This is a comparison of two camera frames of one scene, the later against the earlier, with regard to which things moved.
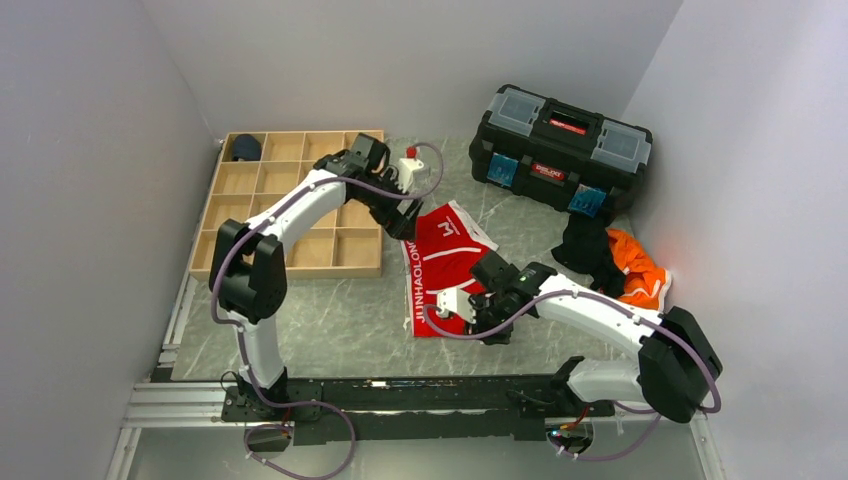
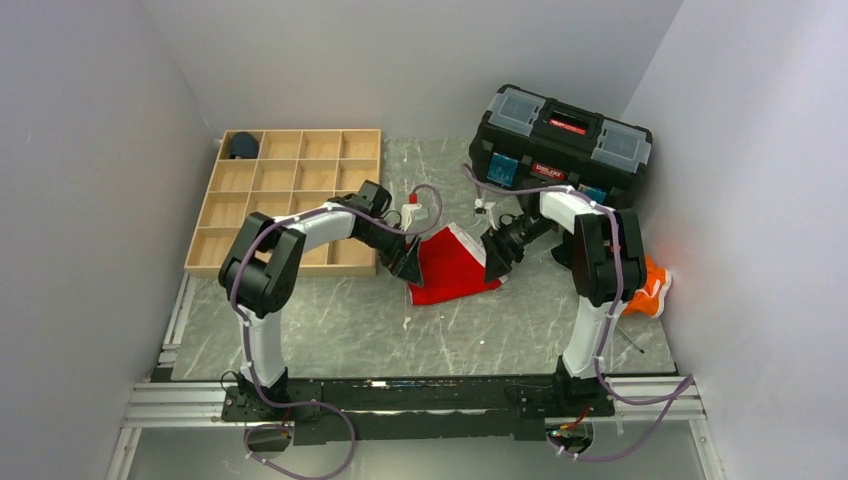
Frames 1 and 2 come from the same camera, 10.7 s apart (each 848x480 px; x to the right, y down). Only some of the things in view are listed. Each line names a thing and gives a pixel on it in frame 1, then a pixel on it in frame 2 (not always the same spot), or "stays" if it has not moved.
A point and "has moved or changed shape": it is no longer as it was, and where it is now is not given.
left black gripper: [405, 227] -> [410, 268]
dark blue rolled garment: [246, 147] stays
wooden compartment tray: [345, 243] stays
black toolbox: [557, 153] stays
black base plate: [338, 410] stays
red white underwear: [447, 246] has moved or changed shape
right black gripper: [477, 301] -> [498, 262]
